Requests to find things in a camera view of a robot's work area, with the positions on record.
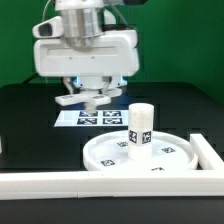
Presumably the white L-shaped fence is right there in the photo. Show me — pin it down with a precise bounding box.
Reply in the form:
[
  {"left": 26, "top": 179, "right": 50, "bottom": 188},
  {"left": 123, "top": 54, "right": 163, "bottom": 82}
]
[{"left": 0, "top": 134, "right": 224, "bottom": 200}]

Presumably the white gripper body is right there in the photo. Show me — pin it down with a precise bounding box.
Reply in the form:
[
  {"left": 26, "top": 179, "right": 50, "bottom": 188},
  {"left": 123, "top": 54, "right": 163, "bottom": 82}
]
[{"left": 34, "top": 30, "right": 139, "bottom": 77}]

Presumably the white cross-shaped table base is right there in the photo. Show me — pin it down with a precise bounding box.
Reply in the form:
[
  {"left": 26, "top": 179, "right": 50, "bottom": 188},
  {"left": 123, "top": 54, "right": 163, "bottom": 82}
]
[{"left": 55, "top": 88, "right": 122, "bottom": 112}]

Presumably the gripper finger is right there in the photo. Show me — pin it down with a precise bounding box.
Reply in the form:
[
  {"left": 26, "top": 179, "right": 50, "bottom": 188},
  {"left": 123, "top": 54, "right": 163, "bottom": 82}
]
[
  {"left": 63, "top": 77, "right": 75, "bottom": 95},
  {"left": 100, "top": 76, "right": 116, "bottom": 94}
]

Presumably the white marker sheet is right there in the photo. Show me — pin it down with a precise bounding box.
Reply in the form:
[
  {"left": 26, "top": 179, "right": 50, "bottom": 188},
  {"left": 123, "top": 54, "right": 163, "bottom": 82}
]
[{"left": 54, "top": 110, "right": 128, "bottom": 127}]

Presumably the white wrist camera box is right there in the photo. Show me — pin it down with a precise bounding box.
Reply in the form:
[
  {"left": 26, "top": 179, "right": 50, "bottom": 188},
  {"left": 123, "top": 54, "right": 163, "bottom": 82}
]
[{"left": 32, "top": 16, "right": 64, "bottom": 39}]

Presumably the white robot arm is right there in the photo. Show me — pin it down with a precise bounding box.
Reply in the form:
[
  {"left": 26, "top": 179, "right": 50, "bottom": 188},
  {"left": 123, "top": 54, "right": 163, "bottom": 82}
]
[{"left": 33, "top": 0, "right": 147, "bottom": 94}]

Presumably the white round table top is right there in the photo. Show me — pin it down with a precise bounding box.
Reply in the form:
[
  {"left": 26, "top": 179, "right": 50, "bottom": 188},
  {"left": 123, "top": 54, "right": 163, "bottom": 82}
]
[{"left": 83, "top": 130, "right": 198, "bottom": 172}]

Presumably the black cable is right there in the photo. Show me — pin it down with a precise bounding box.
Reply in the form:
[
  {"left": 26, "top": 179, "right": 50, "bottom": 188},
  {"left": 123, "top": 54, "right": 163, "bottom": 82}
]
[{"left": 22, "top": 73, "right": 43, "bottom": 85}]

